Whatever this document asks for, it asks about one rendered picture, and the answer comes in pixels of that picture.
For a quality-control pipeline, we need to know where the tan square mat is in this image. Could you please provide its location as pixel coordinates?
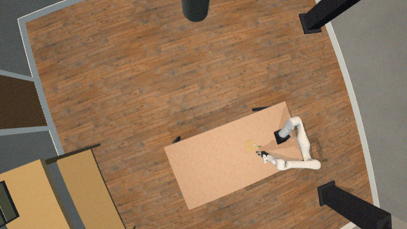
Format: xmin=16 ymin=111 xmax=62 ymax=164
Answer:
xmin=244 ymin=139 xmax=257 ymax=154

